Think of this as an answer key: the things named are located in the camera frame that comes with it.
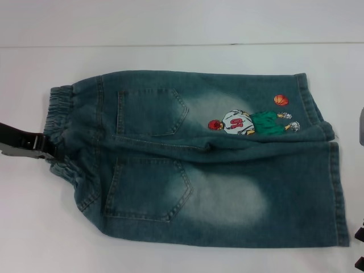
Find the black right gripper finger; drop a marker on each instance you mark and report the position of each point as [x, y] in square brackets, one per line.
[360, 236]
[360, 262]

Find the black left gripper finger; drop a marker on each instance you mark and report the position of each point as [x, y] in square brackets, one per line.
[22, 150]
[20, 132]

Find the blue denim shorts basketball print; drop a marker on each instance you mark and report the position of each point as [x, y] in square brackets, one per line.
[216, 182]

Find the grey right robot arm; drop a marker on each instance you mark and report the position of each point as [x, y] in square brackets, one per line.
[362, 125]

